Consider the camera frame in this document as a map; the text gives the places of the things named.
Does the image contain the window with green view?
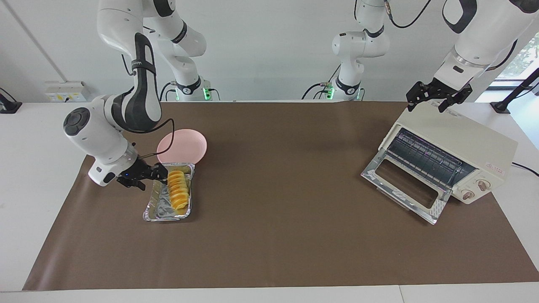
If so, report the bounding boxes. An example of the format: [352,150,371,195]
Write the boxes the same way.
[493,32,539,88]

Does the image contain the brown paper table mat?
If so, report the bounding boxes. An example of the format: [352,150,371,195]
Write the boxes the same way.
[22,101,539,291]

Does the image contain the metal oven wire rack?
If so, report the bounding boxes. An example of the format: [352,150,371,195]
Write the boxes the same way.
[390,128,466,191]

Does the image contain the pink round plate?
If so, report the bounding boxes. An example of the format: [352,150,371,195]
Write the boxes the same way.
[157,129,208,165]

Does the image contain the white wall socket box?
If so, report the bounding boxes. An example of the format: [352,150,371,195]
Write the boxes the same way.
[44,81,91,103]

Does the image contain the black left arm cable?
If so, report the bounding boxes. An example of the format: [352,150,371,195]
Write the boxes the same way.
[384,0,518,71]

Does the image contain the glass oven door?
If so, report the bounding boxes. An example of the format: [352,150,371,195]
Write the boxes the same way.
[361,148,453,226]

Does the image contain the black stand with pole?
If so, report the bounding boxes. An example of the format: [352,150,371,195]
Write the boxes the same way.
[491,67,539,115]

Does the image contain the black right base cable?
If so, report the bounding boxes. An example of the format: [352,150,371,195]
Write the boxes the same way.
[159,81,178,101]

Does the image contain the black oven power cord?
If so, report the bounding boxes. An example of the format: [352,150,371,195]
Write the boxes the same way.
[512,162,539,177]

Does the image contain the white toaster oven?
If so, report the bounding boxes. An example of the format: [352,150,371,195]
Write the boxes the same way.
[379,100,518,205]

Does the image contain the black left base cable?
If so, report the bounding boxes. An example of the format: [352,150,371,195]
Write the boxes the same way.
[301,65,342,101]

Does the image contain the black base cable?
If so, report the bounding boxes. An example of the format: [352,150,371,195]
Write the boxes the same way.
[159,81,178,101]
[301,65,342,101]

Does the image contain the yellow twisted bread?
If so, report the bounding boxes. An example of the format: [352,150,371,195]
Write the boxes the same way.
[167,170,191,213]

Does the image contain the aluminium foil tray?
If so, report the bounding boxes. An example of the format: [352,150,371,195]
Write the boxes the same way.
[142,162,196,222]

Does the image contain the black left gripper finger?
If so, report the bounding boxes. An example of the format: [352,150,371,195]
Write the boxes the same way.
[406,81,427,114]
[438,83,473,113]

